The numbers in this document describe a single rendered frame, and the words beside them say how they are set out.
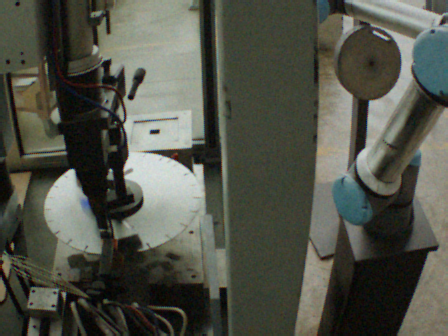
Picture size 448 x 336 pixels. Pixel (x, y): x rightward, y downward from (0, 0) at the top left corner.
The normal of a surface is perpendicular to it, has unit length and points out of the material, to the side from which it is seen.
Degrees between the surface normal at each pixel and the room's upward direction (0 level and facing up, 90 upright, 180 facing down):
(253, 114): 90
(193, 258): 0
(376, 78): 86
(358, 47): 86
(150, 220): 0
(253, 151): 90
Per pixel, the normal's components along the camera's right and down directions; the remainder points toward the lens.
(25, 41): 0.07, 0.55
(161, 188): -0.03, -0.83
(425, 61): -0.75, 0.29
